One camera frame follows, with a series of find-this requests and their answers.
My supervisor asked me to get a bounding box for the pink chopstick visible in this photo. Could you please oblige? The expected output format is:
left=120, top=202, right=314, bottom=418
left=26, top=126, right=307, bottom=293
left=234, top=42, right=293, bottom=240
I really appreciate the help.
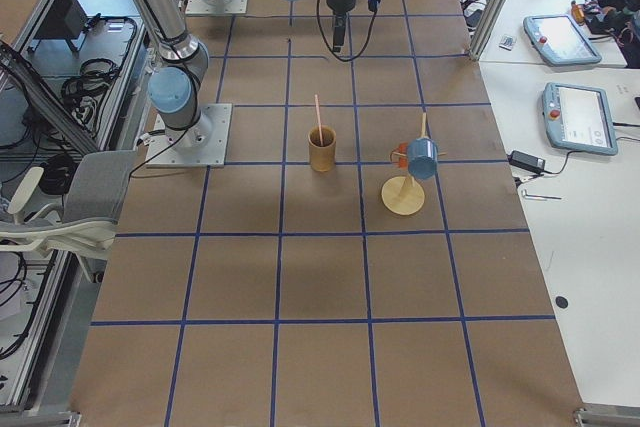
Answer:
left=314, top=93, right=324, bottom=147

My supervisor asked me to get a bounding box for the orange mug on stand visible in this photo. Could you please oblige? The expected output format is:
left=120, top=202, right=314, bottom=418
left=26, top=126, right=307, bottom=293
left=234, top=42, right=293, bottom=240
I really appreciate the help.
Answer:
left=390, top=143, right=408, bottom=169

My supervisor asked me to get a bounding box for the metal allen key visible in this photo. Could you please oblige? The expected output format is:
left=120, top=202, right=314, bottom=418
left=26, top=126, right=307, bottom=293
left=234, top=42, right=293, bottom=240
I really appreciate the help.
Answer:
left=521, top=189, right=561, bottom=201

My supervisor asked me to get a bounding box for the wooden mug tree stand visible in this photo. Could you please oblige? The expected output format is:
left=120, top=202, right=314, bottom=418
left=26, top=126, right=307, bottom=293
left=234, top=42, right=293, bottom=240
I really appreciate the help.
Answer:
left=381, top=112, right=432, bottom=216

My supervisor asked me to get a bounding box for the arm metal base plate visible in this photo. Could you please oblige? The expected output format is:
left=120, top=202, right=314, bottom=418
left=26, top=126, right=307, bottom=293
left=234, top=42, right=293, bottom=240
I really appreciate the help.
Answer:
left=145, top=103, right=233, bottom=168
left=184, top=0, right=248, bottom=17

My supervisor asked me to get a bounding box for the grey office chair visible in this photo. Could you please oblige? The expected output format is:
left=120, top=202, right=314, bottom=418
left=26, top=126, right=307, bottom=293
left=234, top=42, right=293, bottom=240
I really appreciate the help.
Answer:
left=1, top=150, right=136, bottom=282

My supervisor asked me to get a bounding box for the blue mug on stand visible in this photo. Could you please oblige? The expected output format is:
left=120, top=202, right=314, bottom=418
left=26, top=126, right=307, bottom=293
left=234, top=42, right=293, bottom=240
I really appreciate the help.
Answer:
left=406, top=137, right=438, bottom=180

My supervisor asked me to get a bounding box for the teach pendant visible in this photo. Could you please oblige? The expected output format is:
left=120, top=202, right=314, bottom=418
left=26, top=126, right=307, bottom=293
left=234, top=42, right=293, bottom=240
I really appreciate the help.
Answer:
left=541, top=82, right=618, bottom=156
left=523, top=14, right=601, bottom=66

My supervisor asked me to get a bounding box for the upper teach pendant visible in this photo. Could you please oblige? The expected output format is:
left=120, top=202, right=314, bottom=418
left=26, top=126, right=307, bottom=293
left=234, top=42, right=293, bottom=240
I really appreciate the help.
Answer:
left=523, top=14, right=601, bottom=66

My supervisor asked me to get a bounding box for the lower teach pendant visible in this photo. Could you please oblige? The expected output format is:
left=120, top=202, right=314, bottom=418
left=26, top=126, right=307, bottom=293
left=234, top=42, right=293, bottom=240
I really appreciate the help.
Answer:
left=541, top=82, right=618, bottom=156

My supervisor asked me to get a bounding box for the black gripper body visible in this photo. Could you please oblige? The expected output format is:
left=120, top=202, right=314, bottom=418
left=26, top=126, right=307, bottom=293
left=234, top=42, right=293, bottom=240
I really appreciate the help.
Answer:
left=332, top=12, right=347, bottom=45

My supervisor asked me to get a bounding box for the bamboo chopstick holder cup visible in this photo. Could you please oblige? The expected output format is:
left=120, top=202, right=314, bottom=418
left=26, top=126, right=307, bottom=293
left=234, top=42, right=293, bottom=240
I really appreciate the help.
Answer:
left=308, top=125, right=336, bottom=172

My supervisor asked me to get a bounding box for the black power adapter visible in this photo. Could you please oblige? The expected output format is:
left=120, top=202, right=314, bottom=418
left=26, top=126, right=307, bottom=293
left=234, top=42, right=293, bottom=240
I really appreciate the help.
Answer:
left=508, top=150, right=545, bottom=174

